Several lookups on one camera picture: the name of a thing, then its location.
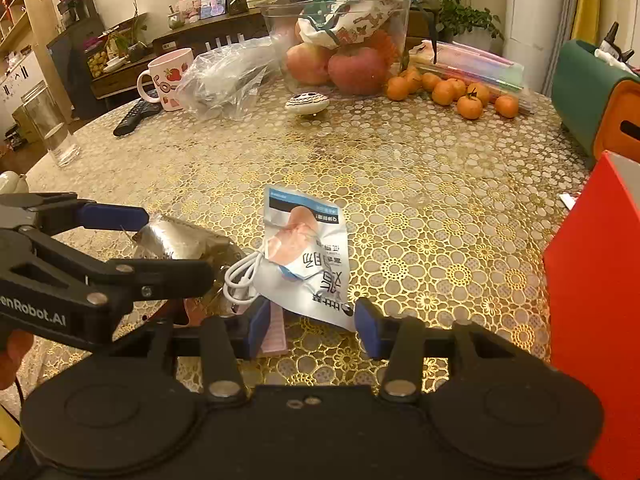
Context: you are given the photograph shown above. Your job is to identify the clear drinking glass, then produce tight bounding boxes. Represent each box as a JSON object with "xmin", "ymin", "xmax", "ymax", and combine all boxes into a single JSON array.
[{"xmin": 21, "ymin": 80, "xmax": 82, "ymax": 169}]

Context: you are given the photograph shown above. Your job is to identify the pink mug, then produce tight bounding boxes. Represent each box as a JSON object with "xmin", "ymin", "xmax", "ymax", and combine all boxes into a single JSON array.
[{"xmin": 137, "ymin": 47, "xmax": 196, "ymax": 113}]

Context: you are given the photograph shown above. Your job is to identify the red apple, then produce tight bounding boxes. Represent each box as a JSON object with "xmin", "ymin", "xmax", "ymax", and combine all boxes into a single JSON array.
[
  {"xmin": 286, "ymin": 42, "xmax": 334, "ymax": 86},
  {"xmin": 327, "ymin": 47, "xmax": 390, "ymax": 96}
]

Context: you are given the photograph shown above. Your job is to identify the orange fruit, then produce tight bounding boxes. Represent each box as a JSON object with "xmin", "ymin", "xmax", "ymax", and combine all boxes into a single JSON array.
[{"xmin": 371, "ymin": 30, "xmax": 402, "ymax": 61}]

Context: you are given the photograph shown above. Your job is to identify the pink sticky notes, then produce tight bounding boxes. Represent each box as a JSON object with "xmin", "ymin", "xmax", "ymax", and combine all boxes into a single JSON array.
[{"xmin": 259, "ymin": 305, "xmax": 287, "ymax": 357}]

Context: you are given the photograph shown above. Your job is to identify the glass fruit bowl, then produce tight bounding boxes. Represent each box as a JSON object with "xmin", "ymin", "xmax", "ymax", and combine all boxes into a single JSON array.
[{"xmin": 262, "ymin": 0, "xmax": 414, "ymax": 97}]

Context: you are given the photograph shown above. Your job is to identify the white router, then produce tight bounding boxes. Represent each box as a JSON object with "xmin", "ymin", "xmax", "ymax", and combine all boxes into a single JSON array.
[{"xmin": 204, "ymin": 33, "xmax": 247, "ymax": 54}]

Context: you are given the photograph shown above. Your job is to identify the wooden shelf unit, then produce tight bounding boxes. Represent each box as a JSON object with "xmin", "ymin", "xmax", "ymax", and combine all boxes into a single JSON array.
[{"xmin": 0, "ymin": 0, "xmax": 63, "ymax": 111}]

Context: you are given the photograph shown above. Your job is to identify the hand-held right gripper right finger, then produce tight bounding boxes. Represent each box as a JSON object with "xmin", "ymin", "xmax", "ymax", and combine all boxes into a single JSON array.
[{"xmin": 354, "ymin": 297, "xmax": 548, "ymax": 404}]

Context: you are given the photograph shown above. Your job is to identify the small potted plant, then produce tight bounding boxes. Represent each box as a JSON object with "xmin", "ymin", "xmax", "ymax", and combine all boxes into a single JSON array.
[{"xmin": 105, "ymin": 2, "xmax": 150, "ymax": 64}]

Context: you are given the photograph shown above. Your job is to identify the green orange tissue box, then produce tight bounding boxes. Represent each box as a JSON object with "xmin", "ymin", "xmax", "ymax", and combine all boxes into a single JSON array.
[{"xmin": 551, "ymin": 40, "xmax": 640, "ymax": 169}]

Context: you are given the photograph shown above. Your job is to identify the tall green potted plant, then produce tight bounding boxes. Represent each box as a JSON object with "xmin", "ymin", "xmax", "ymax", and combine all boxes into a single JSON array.
[{"xmin": 417, "ymin": 0, "xmax": 504, "ymax": 52}]

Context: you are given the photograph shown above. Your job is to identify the black remote control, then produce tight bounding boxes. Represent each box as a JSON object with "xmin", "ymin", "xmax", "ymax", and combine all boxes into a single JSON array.
[{"xmin": 113, "ymin": 99, "xmax": 164, "ymax": 137}]

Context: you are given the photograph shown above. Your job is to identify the black cabinet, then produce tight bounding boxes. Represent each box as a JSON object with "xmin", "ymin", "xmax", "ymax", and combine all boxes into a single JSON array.
[{"xmin": 46, "ymin": 24, "xmax": 107, "ymax": 122}]

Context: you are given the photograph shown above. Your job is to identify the person's left hand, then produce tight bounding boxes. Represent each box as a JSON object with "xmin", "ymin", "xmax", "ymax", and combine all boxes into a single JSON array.
[{"xmin": 0, "ymin": 331, "xmax": 35, "ymax": 391}]

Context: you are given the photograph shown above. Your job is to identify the gold floral desktop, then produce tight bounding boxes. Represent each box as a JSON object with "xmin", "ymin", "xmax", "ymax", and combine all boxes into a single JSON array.
[{"xmin": 0, "ymin": 67, "xmax": 601, "ymax": 411}]

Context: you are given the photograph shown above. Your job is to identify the clear plastic bag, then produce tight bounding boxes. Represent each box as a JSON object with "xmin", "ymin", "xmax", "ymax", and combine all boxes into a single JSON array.
[{"xmin": 175, "ymin": 45, "xmax": 282, "ymax": 121}]

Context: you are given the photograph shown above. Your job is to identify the white tower air conditioner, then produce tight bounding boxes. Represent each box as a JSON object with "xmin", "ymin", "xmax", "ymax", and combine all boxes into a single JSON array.
[{"xmin": 502, "ymin": 0, "xmax": 577, "ymax": 97}]

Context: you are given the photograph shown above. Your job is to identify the red cardboard box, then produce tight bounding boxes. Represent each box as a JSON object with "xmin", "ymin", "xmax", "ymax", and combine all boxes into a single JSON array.
[{"xmin": 542, "ymin": 150, "xmax": 640, "ymax": 480}]

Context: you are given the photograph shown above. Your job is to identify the silver foil pouch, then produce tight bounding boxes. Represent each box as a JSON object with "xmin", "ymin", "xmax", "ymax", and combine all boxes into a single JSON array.
[{"xmin": 131, "ymin": 212, "xmax": 246, "ymax": 318}]

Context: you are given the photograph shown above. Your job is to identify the pile of tangerines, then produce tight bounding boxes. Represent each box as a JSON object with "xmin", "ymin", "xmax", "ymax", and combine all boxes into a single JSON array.
[{"xmin": 385, "ymin": 66, "xmax": 521, "ymax": 121}]

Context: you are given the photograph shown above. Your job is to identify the wooden sideboard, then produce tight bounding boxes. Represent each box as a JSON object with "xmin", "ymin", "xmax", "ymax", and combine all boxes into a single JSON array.
[{"xmin": 90, "ymin": 4, "xmax": 281, "ymax": 102}]

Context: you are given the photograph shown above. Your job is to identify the white charging cable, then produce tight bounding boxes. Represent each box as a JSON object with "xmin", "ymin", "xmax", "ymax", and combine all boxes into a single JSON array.
[{"xmin": 221, "ymin": 249, "xmax": 267, "ymax": 317}]

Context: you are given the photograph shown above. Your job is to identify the white green printed bag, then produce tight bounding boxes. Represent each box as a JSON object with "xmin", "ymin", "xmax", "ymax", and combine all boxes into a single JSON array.
[{"xmin": 297, "ymin": 0, "xmax": 417, "ymax": 52}]

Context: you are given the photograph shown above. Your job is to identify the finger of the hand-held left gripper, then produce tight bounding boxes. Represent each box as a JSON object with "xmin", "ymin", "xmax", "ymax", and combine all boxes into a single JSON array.
[
  {"xmin": 0, "ymin": 192, "xmax": 150, "ymax": 234},
  {"xmin": 0, "ymin": 228, "xmax": 217, "ymax": 312}
]

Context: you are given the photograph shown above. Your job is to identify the small round patterned lid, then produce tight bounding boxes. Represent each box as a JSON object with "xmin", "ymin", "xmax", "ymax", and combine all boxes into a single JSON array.
[{"xmin": 285, "ymin": 92, "xmax": 330, "ymax": 117}]

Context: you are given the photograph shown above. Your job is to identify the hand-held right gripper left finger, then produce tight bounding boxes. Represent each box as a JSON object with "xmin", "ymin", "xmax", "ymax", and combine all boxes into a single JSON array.
[{"xmin": 115, "ymin": 298, "xmax": 273, "ymax": 404}]

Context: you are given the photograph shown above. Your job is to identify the black cable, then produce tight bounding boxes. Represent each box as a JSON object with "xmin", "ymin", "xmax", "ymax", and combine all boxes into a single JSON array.
[{"xmin": 0, "ymin": 374, "xmax": 26, "ymax": 442}]

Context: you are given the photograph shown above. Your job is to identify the white blue snack packet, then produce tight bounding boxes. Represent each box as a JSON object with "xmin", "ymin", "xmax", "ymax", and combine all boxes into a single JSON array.
[{"xmin": 262, "ymin": 185, "xmax": 359, "ymax": 332}]

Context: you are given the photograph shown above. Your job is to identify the pastel plastic pencil case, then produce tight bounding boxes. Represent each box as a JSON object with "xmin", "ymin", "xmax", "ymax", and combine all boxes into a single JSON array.
[{"xmin": 407, "ymin": 39, "xmax": 526, "ymax": 112}]

